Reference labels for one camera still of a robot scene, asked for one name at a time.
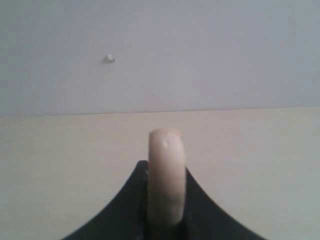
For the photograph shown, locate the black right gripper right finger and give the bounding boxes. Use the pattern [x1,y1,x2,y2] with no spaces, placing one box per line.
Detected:
[174,167,270,240]

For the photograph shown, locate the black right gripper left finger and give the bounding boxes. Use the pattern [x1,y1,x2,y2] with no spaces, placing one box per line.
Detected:
[61,159,153,240]

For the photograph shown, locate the white paint brush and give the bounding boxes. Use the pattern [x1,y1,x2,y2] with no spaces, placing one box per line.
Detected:
[147,128,186,228]

